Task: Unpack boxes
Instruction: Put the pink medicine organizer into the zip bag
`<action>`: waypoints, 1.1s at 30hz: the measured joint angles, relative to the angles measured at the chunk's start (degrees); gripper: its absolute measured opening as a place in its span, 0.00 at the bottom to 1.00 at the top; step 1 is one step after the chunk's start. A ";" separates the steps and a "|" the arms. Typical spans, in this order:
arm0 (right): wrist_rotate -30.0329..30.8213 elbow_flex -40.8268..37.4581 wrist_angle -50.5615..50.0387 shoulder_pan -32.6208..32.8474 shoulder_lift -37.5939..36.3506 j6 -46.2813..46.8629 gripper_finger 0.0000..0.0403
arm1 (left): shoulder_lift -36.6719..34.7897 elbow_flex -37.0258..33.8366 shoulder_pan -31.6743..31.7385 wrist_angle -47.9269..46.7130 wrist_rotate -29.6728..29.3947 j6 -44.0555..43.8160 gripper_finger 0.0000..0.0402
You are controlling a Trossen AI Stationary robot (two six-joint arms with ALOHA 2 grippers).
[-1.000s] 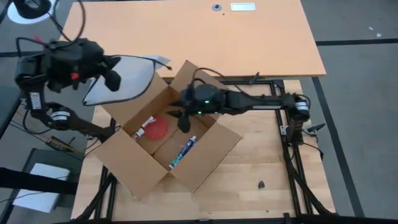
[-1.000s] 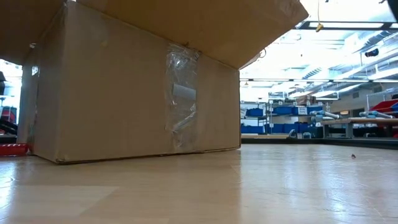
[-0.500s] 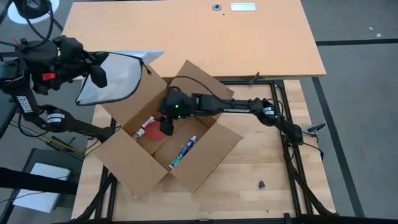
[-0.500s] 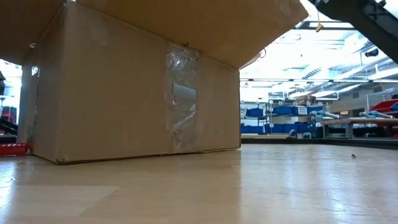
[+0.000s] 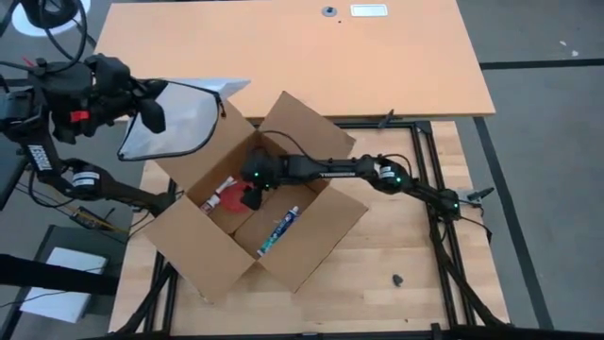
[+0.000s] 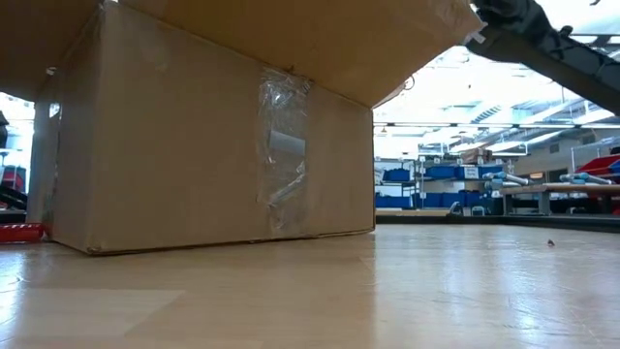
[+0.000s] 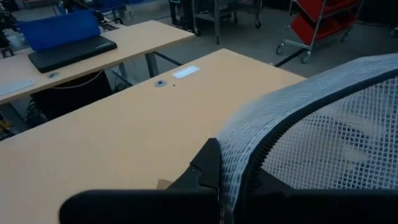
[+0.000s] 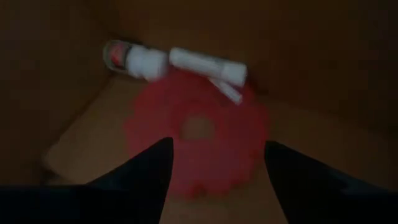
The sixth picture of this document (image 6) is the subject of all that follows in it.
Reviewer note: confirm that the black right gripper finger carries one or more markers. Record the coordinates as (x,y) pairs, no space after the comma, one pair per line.
(513,17)
(581,77)

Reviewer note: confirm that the brown cardboard box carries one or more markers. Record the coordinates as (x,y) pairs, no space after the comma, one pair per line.
(169,160)

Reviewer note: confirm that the red box cutter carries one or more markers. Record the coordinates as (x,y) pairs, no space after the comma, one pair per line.
(21,233)

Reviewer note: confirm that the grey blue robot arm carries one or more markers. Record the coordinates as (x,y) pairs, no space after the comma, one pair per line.
(586,178)
(513,179)

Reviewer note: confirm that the brown background cardboard boxes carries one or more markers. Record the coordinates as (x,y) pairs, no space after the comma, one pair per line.
(477,156)

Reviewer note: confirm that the red storage bins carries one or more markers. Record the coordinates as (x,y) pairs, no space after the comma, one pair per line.
(600,166)

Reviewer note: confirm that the wooden background table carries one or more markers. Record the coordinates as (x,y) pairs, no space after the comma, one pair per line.
(557,189)

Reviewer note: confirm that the blue bin with white label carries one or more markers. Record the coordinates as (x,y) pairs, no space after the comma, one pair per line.
(445,172)

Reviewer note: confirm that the blue storage bin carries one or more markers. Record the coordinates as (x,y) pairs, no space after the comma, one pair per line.
(450,199)
(392,202)
(397,175)

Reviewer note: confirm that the red crate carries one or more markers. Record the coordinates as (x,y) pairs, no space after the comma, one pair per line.
(14,178)

